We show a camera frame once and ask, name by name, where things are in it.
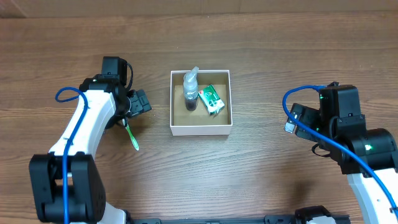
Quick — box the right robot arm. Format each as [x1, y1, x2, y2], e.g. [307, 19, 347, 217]
[282, 82, 397, 223]

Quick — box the white cardboard box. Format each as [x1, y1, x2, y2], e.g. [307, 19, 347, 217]
[170, 70, 233, 136]

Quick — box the right blue cable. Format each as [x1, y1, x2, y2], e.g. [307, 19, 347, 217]
[281, 84, 398, 212]

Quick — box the clear foam pump bottle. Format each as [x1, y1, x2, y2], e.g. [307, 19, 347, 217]
[183, 67, 199, 111]

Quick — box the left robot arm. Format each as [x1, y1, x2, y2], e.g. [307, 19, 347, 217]
[29, 78, 151, 223]

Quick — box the left blue cable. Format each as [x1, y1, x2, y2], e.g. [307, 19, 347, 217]
[55, 86, 90, 224]

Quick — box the blue cable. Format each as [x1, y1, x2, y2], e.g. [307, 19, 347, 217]
[55, 86, 90, 224]
[281, 84, 398, 212]

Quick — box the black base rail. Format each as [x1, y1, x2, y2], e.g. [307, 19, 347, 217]
[124, 205, 351, 224]

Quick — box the green soap box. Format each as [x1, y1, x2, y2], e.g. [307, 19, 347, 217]
[198, 85, 225, 116]

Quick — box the green toothbrush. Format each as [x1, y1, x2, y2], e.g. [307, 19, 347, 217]
[123, 118, 139, 151]

